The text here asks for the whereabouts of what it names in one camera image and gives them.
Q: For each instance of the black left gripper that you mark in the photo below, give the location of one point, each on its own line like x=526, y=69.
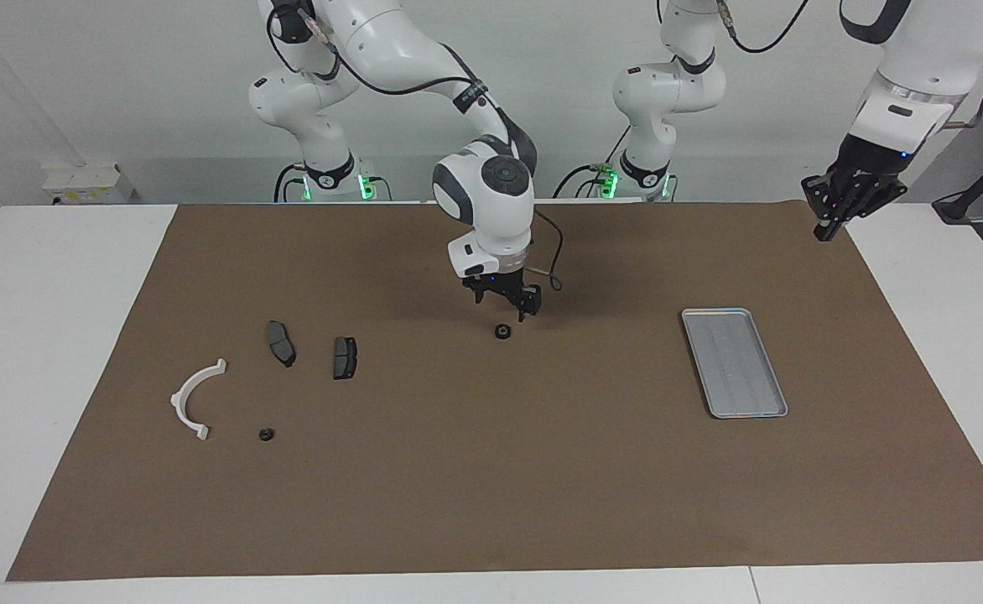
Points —
x=873, y=172

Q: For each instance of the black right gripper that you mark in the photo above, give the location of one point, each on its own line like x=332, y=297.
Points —
x=500, y=283

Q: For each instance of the large black bearing gear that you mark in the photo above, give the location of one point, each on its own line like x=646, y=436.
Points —
x=503, y=332

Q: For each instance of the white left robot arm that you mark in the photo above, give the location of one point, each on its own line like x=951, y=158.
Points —
x=944, y=50

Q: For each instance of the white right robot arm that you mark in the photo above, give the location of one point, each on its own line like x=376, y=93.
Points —
x=491, y=201

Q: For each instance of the silver metal tray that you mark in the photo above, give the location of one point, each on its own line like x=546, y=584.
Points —
x=739, y=369

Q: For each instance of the rectangular dark brake pad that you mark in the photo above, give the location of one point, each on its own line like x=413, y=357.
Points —
x=345, y=358

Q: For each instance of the brown table mat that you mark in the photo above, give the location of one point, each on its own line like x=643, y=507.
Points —
x=491, y=486

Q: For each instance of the irregular dark brake pad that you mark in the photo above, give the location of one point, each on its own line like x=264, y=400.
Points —
x=280, y=344

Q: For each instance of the white power box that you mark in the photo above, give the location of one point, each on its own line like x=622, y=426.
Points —
x=89, y=183

